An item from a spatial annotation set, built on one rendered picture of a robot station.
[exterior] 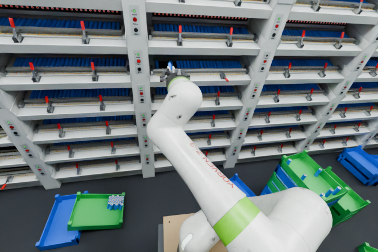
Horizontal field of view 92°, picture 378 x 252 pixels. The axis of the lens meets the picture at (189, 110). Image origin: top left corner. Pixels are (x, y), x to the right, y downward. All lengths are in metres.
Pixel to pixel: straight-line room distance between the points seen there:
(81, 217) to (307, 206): 1.28
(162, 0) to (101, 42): 0.34
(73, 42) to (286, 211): 1.01
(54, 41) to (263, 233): 1.03
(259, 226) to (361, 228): 1.54
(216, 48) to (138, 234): 1.23
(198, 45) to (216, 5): 0.19
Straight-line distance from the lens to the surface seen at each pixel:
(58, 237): 1.58
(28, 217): 1.74
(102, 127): 1.32
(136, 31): 0.93
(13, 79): 1.23
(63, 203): 1.68
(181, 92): 0.53
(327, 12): 1.30
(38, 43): 1.07
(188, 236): 0.83
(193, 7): 0.94
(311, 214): 0.57
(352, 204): 1.82
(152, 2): 0.91
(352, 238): 1.89
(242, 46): 1.09
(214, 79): 1.10
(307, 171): 1.45
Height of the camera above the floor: 1.35
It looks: 36 degrees down
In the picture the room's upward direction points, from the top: 5 degrees clockwise
